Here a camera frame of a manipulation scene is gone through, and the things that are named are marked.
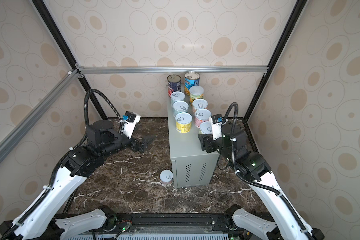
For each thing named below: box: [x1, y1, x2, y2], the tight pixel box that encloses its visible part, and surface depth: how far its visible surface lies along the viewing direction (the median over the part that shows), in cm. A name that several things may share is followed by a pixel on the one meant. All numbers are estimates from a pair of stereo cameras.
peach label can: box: [192, 98, 208, 113], surface depth 73 cm
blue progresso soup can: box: [184, 70, 200, 96], surface depth 80 cm
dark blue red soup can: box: [167, 74, 181, 98], surface depth 79 cm
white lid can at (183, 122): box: [175, 112, 193, 134], surface depth 66 cm
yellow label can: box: [189, 85, 205, 106], surface depth 76 cm
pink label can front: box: [159, 169, 174, 185], surface depth 85 cm
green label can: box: [198, 121, 213, 134], surface depth 62 cm
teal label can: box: [170, 91, 186, 107], surface depth 76 cm
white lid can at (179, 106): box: [172, 100, 189, 116], surface depth 71 cm
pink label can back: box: [194, 108, 212, 128], surface depth 68 cm
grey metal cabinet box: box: [167, 97, 220, 189], surface depth 69 cm
